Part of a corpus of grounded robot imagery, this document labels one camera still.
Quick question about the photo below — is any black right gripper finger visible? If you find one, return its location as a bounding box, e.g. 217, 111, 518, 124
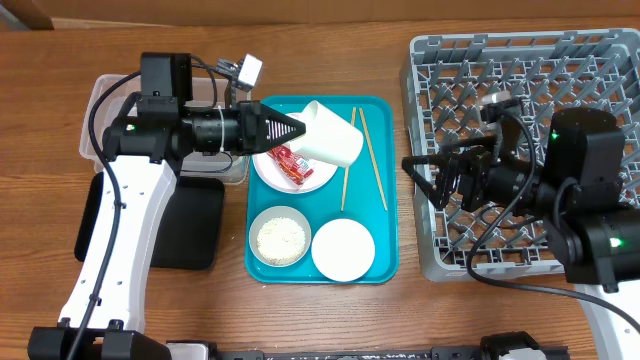
440, 135, 497, 153
401, 154, 448, 210

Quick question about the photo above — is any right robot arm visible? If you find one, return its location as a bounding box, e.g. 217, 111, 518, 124
402, 105, 639, 359

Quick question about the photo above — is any grey bowl with rice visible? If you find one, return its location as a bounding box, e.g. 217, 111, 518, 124
248, 206, 312, 268

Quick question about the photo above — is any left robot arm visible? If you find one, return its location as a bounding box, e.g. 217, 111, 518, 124
27, 52, 306, 359

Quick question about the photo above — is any white round plate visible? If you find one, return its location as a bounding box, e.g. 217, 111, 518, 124
251, 112, 343, 196

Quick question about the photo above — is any wooden chopstick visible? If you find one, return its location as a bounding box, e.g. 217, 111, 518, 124
359, 108, 388, 211
340, 107, 356, 212

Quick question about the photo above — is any left wooden chopstick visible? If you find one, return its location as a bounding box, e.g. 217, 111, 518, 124
340, 107, 356, 212

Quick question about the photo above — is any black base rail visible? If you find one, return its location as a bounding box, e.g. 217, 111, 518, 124
164, 330, 571, 360

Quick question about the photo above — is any teal serving tray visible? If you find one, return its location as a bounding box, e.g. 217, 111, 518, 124
247, 95, 400, 284

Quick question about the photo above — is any black plastic tray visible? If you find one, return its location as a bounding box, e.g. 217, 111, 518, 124
74, 159, 224, 277

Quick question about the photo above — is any white paper cup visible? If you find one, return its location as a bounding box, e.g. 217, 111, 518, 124
288, 100, 364, 167

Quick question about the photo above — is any clear plastic bin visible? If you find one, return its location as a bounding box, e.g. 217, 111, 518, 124
79, 74, 249, 185

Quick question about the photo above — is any white empty bowl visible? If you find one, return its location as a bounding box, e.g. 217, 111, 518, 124
311, 218, 376, 282

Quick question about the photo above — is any right wooden chopstick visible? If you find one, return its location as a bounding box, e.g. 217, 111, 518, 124
359, 108, 388, 211

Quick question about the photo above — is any red snack wrapper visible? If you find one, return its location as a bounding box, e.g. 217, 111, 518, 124
267, 145, 314, 186

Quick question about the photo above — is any grey dishwasher rack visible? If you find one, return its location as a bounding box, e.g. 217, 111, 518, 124
400, 29, 639, 282

